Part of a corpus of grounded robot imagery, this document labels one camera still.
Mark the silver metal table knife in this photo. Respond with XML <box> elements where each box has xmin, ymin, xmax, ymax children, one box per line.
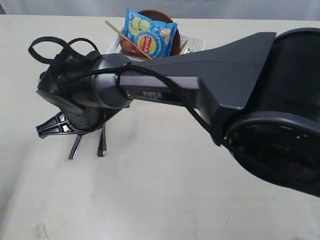
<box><xmin>68</xmin><ymin>135</ymin><xmax>83</xmax><ymax>160</ymax></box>

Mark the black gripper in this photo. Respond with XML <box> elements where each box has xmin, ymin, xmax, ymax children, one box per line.
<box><xmin>35</xmin><ymin>104</ymin><xmax>123</xmax><ymax>139</ymax></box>

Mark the brown wooden plate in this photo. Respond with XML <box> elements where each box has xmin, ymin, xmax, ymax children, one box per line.
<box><xmin>119</xmin><ymin>9</ymin><xmax>181</xmax><ymax>58</ymax></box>

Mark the grey speckled ceramic bowl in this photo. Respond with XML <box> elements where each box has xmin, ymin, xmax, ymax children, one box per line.
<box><xmin>179</xmin><ymin>40</ymin><xmax>198</xmax><ymax>55</ymax></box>

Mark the blue Lays chips bag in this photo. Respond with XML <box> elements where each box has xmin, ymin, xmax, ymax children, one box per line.
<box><xmin>123</xmin><ymin>8</ymin><xmax>179</xmax><ymax>60</ymax></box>

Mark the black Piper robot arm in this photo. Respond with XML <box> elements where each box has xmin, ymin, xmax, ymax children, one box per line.
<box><xmin>28</xmin><ymin>27</ymin><xmax>320</xmax><ymax>197</ymax></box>

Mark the silver metal fork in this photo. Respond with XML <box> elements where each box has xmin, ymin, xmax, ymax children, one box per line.
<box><xmin>96</xmin><ymin>124</ymin><xmax>107</xmax><ymax>157</ymax></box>

